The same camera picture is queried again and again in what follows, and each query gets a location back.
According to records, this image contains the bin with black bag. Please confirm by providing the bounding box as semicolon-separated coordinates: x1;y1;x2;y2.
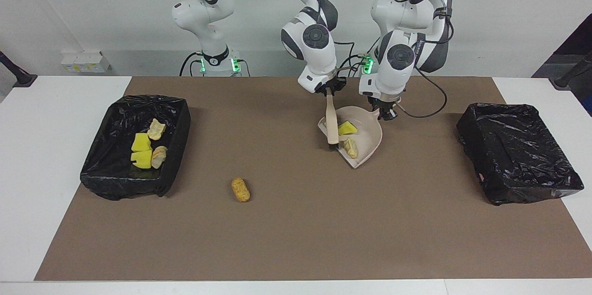
456;103;585;206
80;95;191;201

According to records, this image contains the black clamp stand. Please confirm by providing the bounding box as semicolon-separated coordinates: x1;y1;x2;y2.
549;52;592;90
0;51;37;88

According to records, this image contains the beige plastic dustpan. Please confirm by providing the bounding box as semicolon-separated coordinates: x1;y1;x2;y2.
317;105;383;169

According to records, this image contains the beige brush with black bristles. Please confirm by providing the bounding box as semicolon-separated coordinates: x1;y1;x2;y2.
325;94;340;150

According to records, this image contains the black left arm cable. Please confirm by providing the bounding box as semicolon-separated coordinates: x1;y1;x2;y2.
392;0;455;118

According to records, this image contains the brown table mat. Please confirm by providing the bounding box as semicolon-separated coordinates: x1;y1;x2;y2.
35;76;592;282

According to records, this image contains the orange-brown nugget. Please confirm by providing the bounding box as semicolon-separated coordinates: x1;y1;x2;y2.
231;177;251;203

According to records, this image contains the black base cable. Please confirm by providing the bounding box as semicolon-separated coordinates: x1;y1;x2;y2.
179;51;204;77
340;53;370;77

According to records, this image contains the dark side panel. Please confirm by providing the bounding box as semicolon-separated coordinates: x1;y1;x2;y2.
532;13;592;117

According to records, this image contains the rounded yellow sponge piece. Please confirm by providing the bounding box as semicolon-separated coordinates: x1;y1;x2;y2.
131;132;153;153

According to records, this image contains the pale layered rock piece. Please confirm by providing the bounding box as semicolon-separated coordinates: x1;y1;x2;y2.
151;146;168;169

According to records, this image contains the notched yellow sponge piece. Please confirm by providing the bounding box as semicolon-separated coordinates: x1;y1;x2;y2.
130;149;154;169

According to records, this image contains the white wall socket box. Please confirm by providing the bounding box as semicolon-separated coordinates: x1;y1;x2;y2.
61;51;111;74

